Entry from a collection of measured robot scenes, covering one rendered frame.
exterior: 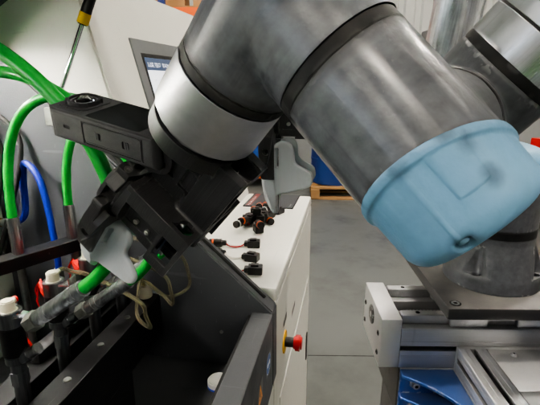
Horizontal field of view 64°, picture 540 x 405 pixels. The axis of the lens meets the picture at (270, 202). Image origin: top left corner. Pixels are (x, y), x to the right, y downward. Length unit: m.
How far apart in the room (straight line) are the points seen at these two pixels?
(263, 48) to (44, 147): 0.72
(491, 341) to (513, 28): 0.59
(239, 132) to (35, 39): 0.71
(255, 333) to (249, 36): 0.60
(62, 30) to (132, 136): 0.60
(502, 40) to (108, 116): 0.27
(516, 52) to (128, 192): 0.27
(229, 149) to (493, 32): 0.18
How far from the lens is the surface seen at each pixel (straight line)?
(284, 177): 0.51
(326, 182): 5.26
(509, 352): 0.82
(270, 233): 1.13
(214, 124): 0.26
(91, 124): 0.35
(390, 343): 0.77
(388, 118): 0.19
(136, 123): 0.34
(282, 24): 0.21
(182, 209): 0.33
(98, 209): 0.35
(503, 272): 0.77
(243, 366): 0.70
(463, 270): 0.78
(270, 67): 0.22
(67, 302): 0.50
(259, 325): 0.79
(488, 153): 0.20
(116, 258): 0.40
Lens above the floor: 1.36
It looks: 16 degrees down
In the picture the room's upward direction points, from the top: straight up
